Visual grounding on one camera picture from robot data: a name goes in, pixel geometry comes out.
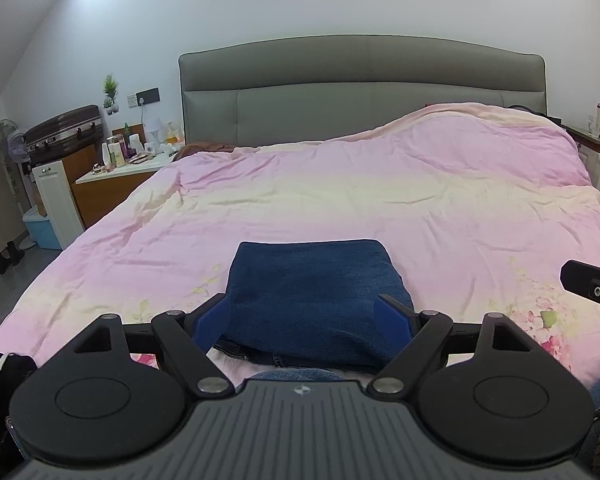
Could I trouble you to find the wooden dresser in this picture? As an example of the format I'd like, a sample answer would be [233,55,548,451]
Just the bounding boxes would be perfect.
[59,146,107,187]

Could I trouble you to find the white-topped wooden nightstand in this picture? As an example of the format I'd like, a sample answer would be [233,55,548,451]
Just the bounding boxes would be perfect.
[75,152,182,231]

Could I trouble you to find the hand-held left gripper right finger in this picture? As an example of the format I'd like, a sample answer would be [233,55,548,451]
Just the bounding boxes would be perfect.
[366,294,531,401]

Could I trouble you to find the standing electric fan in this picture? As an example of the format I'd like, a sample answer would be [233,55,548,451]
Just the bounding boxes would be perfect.
[0,118,32,213]

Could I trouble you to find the blue denim pants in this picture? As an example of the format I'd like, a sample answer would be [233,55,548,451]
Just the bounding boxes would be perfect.
[214,240,416,376]

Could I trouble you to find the light blue storage bin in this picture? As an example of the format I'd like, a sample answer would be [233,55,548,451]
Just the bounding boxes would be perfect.
[22,207,64,251]

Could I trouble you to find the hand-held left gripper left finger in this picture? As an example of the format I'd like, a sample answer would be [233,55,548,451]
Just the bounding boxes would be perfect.
[75,292,234,401]

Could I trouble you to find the black cloth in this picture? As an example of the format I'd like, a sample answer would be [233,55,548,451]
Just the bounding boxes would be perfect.
[0,352,39,467]

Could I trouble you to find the grey padded headboard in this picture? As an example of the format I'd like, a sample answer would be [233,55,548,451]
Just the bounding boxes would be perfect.
[178,35,549,150]

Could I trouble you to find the person's left leg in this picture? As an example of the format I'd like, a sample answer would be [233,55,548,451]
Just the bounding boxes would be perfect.
[251,368,347,384]

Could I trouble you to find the small potted green plant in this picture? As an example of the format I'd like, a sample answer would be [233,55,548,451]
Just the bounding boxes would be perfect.
[102,74,121,115]

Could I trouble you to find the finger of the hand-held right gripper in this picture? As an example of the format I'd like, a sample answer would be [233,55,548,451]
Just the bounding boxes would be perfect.
[560,259,600,341]

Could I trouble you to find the white narrow cabinet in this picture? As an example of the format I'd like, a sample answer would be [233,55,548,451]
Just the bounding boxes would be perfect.
[32,158,86,251]

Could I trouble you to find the pair of black boots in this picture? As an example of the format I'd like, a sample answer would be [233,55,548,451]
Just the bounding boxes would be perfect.
[0,240,26,275]

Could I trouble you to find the dark brown suitcase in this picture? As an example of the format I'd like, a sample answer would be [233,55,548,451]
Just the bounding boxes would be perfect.
[23,105,105,166]

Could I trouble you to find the cluster of cosmetic bottles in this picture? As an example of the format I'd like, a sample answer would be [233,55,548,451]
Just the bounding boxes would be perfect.
[92,122,183,176]

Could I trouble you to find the pink floral blanket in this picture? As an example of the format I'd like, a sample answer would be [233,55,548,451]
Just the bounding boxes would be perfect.
[0,101,600,391]

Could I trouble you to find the brown pillow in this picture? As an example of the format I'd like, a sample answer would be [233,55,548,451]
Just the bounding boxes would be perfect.
[174,142,237,162]

